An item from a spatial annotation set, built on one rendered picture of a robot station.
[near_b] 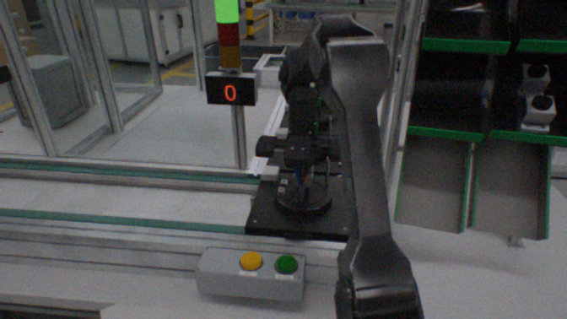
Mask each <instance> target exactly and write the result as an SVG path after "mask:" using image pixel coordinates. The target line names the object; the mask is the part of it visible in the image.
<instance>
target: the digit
mask: <svg viewBox="0 0 567 319"><path fill-rule="evenodd" d="M219 83H220V94H221V103H234V104H240V80H239V79H221V78H220V79H219Z"/></svg>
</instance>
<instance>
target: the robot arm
mask: <svg viewBox="0 0 567 319"><path fill-rule="evenodd" d="M390 63H391V56H390V52H389V50H388V48H387V46H386V43H385V42H384V41H383V40H382V39H381V38H380V37H379V36H378V34H377V33H375V32H374V31H373V30H370V29H368V28H366V27H364V26H363V25H361V24H357V23H356V22H355V21H354V19H353V16H351V15H347V14H346V13H342V14H320V15H318V17H314V18H313V20H312V25H311V30H310V33H309V34H308V35H307V37H306V38H305V41H304V42H303V44H302V46H301V47H300V48H295V49H291V50H290V51H288V52H287V54H286V58H284V59H283V63H282V64H281V65H280V69H279V73H278V81H280V82H281V85H280V88H281V91H282V93H283V96H284V98H285V99H286V101H287V103H288V104H289V130H288V136H287V138H286V143H282V142H278V137H277V136H270V135H262V136H261V137H260V138H259V139H258V141H257V143H256V148H255V152H256V157H262V158H272V157H273V156H274V151H280V152H283V155H284V158H283V162H284V163H285V165H286V167H287V168H290V169H292V168H293V169H294V173H295V174H296V177H297V179H298V182H299V184H300V185H304V183H305V182H304V180H305V178H306V175H307V173H308V171H309V169H310V168H311V167H312V166H313V165H318V164H319V162H320V158H321V154H328V159H329V160H330V161H331V162H341V167H342V178H343V190H344V198H345V207H346V214H347V222H348V241H347V244H346V246H345V247H344V249H343V251H339V252H338V255H337V263H338V269H339V280H338V281H337V286H335V290H336V293H335V295H334V300H335V307H336V315H337V319H425V316H424V313H423V309H422V305H421V301H420V297H419V290H418V286H417V283H416V281H415V277H414V276H413V271H412V267H411V262H410V261H409V259H408V258H407V256H406V255H405V254H404V252H403V251H402V249H401V248H400V247H399V245H398V244H397V243H396V242H395V241H394V240H393V238H392V232H391V227H390V220H389V213H388V206H387V198H386V184H385V177H384V173H385V171H384V170H383V162H382V154H381V141H380V134H379V126H378V118H377V109H376V108H377V106H378V104H379V102H380V100H381V97H382V96H383V94H384V92H386V88H387V86H388V84H389V68H390ZM317 82H319V84H318V85H319V91H320V96H321V98H322V99H323V100H324V102H325V103H326V104H327V106H328V107H329V108H330V110H331V111H332V112H333V114H334V115H335V117H336V118H335V120H336V121H337V135H338V139H329V145H325V144H319V143H316V124H317V105H318V93H317V92H316V89H315V88H314V87H312V86H311V83H317ZM302 169H303V174H302Z"/></svg>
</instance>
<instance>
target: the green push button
mask: <svg viewBox="0 0 567 319"><path fill-rule="evenodd" d="M296 268H297V261H296V259H295V258H294V257H292V256H290V255H284V256H281V257H279V258H278V260H277V269H278V270H279V271H280V272H282V273H291V272H293V271H294V270H295V269H296Z"/></svg>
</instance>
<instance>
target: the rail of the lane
mask: <svg viewBox="0 0 567 319"><path fill-rule="evenodd" d="M345 246H346V244H345V243H335V242H325V241H313V240H312V235H307V234H296V233H285V234H284V238H275V237H266V236H255V235H236V234H225V233H215V232H205V231H195V230H175V229H164V228H154V227H143V226H133V225H123V224H93V223H82V222H72V221H61V220H50V219H30V218H19V217H8V216H0V262H7V263H17V264H25V265H35V266H43V267H53V268H79V269H88V270H97V271H106V272H115V273H131V274H141V275H149V276H158V277H167V278H171V277H176V278H192V279H196V278H195V273H194V271H195V268H196V267H197V265H198V263H199V261H200V259H201V257H202V255H203V252H204V250H205V248H206V247H212V248H222V249H231V250H241V251H259V252H269V253H279V254H289V255H298V256H305V285H304V290H313V291H322V292H331V293H336V290H335V286H337V281H338V280H339V269H338V263H337V256H338V252H339V251H343V249H344V247H345Z"/></svg>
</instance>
